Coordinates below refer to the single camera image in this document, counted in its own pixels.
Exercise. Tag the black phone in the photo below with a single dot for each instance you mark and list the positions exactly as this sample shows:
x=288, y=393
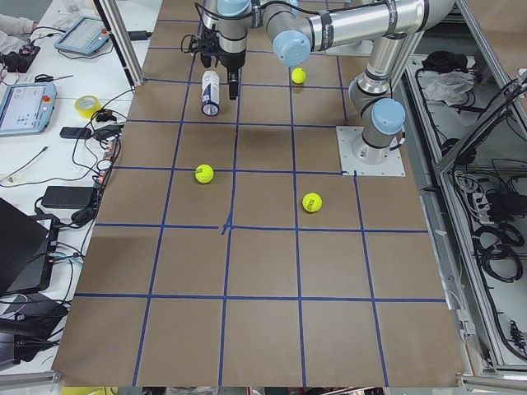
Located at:
x=81, y=133

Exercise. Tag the white blue tennis ball can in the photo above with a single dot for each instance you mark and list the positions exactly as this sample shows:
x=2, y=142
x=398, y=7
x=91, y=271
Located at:
x=210, y=93

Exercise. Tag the white crumpled cloth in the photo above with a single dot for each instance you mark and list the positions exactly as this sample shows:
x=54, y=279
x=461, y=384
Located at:
x=451, y=88

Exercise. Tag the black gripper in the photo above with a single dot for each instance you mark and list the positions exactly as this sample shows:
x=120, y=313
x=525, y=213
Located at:
x=232, y=62

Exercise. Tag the black laptop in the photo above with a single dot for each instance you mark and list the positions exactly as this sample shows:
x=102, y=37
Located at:
x=27, y=244

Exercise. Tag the black power adapter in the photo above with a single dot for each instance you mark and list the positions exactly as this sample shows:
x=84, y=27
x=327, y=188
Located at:
x=68, y=197

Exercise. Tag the aluminium frame post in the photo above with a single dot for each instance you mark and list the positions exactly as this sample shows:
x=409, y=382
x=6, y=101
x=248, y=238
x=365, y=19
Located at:
x=110, y=15

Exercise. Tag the yellow tape roll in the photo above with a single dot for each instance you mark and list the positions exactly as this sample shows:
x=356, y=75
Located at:
x=87, y=106

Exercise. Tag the tennis ball near base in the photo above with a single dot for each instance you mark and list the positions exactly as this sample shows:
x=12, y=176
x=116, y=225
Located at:
x=312, y=202

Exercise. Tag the blue teach pendant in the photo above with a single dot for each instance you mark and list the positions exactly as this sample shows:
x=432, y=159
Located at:
x=27, y=108
x=85, y=37

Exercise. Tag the tennis ball between bases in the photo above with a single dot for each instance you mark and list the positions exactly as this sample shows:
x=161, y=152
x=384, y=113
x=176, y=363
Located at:
x=298, y=75

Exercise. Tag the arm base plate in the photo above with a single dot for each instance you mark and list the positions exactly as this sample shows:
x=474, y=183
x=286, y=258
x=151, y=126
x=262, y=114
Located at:
x=357, y=158
x=360, y=48

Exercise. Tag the near blue teach pendant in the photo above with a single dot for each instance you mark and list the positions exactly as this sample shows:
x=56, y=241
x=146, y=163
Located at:
x=27, y=108

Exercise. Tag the far blue teach pendant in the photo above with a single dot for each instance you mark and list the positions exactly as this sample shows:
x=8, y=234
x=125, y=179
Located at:
x=85, y=37

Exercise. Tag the tennis ball near table edge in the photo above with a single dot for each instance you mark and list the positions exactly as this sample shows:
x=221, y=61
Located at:
x=204, y=174

